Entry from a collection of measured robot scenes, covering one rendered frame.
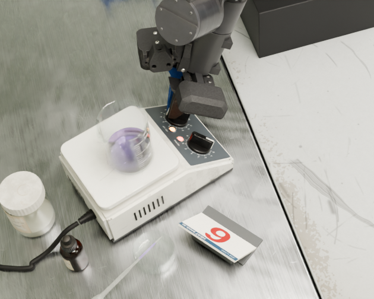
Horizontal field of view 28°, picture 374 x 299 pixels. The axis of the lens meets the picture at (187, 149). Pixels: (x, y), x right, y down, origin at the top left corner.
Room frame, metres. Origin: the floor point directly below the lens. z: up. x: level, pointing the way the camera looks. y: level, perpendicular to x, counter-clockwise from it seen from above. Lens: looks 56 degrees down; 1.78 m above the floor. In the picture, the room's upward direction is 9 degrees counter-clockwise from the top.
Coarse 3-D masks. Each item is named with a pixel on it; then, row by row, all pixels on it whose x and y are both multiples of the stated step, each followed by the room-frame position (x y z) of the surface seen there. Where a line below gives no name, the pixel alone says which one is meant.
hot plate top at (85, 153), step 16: (64, 144) 0.57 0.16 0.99; (80, 144) 0.57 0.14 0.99; (96, 144) 0.57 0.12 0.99; (160, 144) 0.55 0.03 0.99; (80, 160) 0.55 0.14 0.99; (96, 160) 0.54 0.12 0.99; (160, 160) 0.53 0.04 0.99; (176, 160) 0.52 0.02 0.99; (80, 176) 0.52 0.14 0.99; (96, 176) 0.52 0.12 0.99; (112, 176) 0.51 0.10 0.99; (128, 176) 0.51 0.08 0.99; (144, 176) 0.51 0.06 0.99; (160, 176) 0.50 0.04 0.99; (96, 192) 0.49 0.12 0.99; (112, 192) 0.49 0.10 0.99; (128, 192) 0.49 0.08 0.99
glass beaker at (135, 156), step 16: (112, 112) 0.57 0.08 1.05; (128, 112) 0.57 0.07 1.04; (144, 112) 0.55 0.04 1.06; (96, 128) 0.53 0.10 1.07; (112, 128) 0.56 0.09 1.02; (144, 128) 0.52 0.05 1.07; (112, 144) 0.51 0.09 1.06; (128, 144) 0.51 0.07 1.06; (144, 144) 0.52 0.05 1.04; (112, 160) 0.52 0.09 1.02; (128, 160) 0.51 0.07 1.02; (144, 160) 0.52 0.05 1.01
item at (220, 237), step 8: (200, 216) 0.48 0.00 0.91; (192, 224) 0.46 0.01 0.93; (200, 224) 0.46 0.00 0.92; (208, 224) 0.46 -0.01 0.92; (216, 224) 0.47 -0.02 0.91; (200, 232) 0.44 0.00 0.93; (208, 232) 0.45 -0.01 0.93; (216, 232) 0.45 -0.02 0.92; (224, 232) 0.45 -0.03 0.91; (216, 240) 0.43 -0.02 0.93; (224, 240) 0.43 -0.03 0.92; (232, 240) 0.43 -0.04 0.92; (240, 240) 0.44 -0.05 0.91; (224, 248) 0.42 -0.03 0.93; (232, 248) 0.42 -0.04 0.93; (240, 248) 0.42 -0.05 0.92; (248, 248) 0.42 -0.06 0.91
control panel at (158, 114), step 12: (156, 108) 0.64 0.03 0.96; (156, 120) 0.61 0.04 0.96; (192, 120) 0.62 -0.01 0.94; (168, 132) 0.59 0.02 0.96; (180, 132) 0.59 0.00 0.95; (204, 132) 0.60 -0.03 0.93; (180, 144) 0.57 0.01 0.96; (216, 144) 0.58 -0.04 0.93; (192, 156) 0.54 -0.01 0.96; (204, 156) 0.55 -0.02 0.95; (216, 156) 0.55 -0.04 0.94; (228, 156) 0.55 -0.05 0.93
